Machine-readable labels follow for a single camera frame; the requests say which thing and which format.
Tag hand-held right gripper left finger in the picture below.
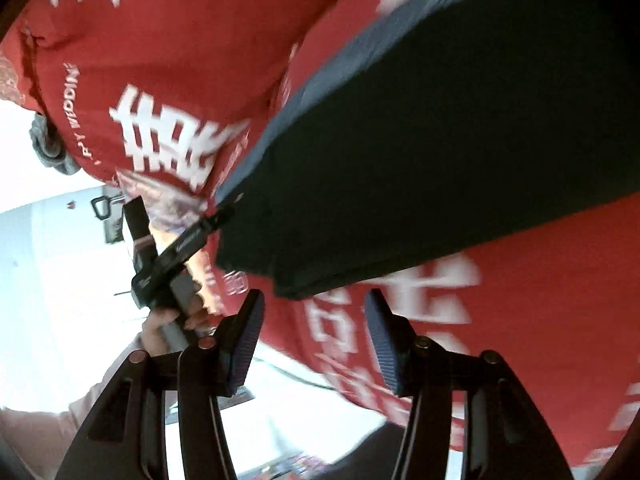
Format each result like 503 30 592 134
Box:
52 289 266 480

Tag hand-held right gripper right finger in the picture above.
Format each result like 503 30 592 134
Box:
364 289 576 480

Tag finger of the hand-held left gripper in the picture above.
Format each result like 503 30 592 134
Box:
190 192 246 247

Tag dark pants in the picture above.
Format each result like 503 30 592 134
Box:
214 0 640 302

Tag person's left hand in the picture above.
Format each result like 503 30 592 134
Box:
141 297 216 357

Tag orange cloth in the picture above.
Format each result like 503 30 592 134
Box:
150 225 210 307

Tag grey knitted cloth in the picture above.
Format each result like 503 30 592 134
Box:
27 111 77 175

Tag red printed sofa cover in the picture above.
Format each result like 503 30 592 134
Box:
0 0 640 467

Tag black cable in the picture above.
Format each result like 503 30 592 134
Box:
251 356 347 392

